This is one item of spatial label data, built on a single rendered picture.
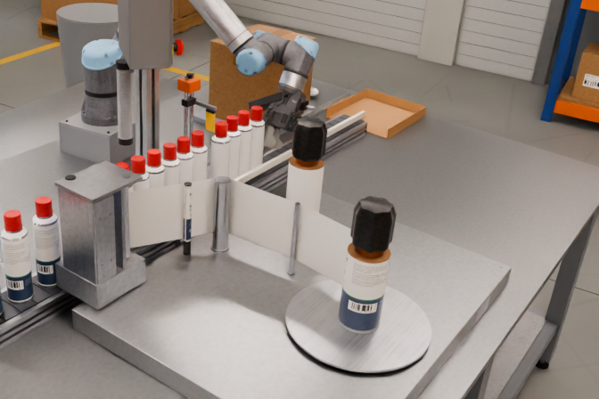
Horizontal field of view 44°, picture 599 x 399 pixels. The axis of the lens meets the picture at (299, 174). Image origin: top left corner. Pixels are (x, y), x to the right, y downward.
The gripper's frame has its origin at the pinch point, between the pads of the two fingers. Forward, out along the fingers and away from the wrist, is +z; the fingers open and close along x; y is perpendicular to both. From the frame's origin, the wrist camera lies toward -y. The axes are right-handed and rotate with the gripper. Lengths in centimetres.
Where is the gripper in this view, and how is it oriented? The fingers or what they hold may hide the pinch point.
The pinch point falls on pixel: (260, 150)
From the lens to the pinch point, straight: 218.2
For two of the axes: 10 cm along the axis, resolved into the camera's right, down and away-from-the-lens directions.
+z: -3.5, 9.4, 0.1
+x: 4.5, 1.6, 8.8
